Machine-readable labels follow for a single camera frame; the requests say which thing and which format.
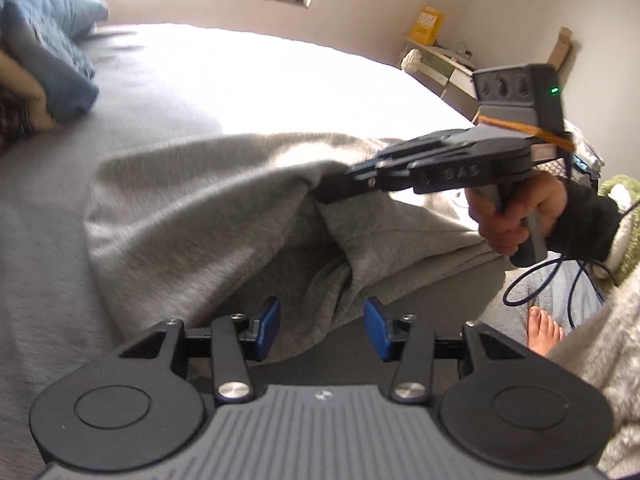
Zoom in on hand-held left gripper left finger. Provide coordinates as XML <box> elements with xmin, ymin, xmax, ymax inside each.
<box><xmin>117</xmin><ymin>296</ymin><xmax>282</xmax><ymax>406</ymax></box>

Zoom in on person's right forearm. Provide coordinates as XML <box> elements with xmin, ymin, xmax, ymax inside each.
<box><xmin>545</xmin><ymin>175</ymin><xmax>621</xmax><ymax>266</ymax></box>

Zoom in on orange rubber band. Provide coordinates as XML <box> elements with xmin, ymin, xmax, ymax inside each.
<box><xmin>475</xmin><ymin>114</ymin><xmax>576</xmax><ymax>152</ymax></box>

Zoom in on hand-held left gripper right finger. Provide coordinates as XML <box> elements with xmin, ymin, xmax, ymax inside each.
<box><xmin>364</xmin><ymin>297</ymin><xmax>526</xmax><ymax>405</ymax></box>

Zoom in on dark gripper cable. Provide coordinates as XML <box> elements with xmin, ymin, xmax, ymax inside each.
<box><xmin>502</xmin><ymin>252</ymin><xmax>619</xmax><ymax>321</ymax></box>

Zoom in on white desk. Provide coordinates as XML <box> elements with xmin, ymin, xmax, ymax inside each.
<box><xmin>400</xmin><ymin>35</ymin><xmax>482</xmax><ymax>117</ymax></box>

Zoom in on beige cloth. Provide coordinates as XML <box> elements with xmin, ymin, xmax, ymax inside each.
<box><xmin>0</xmin><ymin>52</ymin><xmax>56</xmax><ymax>131</ymax></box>

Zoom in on dark patterned cloth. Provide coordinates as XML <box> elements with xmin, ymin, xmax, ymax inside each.
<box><xmin>0</xmin><ymin>87</ymin><xmax>39</xmax><ymax>154</ymax></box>

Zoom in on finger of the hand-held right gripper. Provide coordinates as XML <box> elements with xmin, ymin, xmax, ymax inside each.
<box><xmin>347</xmin><ymin>130</ymin><xmax>471</xmax><ymax>170</ymax></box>
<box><xmin>314</xmin><ymin>157</ymin><xmax>418</xmax><ymax>206</ymax></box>

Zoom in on light blue trousers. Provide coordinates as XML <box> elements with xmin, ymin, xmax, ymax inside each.
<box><xmin>550</xmin><ymin>255</ymin><xmax>606</xmax><ymax>331</ymax></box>

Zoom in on fluffy grey robe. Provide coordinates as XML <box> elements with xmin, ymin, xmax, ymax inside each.
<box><xmin>545</xmin><ymin>240</ymin><xmax>640</xmax><ymax>480</ymax></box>

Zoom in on blue duvet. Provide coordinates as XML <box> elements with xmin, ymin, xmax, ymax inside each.
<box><xmin>0</xmin><ymin>0</ymin><xmax>111</xmax><ymax>41</ymax></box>

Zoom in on grey hooded sweatshirt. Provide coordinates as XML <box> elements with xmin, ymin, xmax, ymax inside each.
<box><xmin>82</xmin><ymin>132</ymin><xmax>506</xmax><ymax>361</ymax></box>

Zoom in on blue jeans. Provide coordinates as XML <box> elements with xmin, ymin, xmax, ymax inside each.
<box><xmin>0</xmin><ymin>0</ymin><xmax>100</xmax><ymax>124</ymax></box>

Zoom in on yellow box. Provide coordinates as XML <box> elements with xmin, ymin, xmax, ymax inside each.
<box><xmin>409</xmin><ymin>6</ymin><xmax>445</xmax><ymax>47</ymax></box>

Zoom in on person's bare foot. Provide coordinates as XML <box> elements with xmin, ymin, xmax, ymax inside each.
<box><xmin>527</xmin><ymin>306</ymin><xmax>566</xmax><ymax>359</ymax></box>

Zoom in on green plush cloth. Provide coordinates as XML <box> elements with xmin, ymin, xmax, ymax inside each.
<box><xmin>597</xmin><ymin>175</ymin><xmax>640</xmax><ymax>296</ymax></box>

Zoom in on person's right hand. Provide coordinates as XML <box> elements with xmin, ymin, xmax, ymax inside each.
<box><xmin>465</xmin><ymin>169</ymin><xmax>572</xmax><ymax>257</ymax></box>

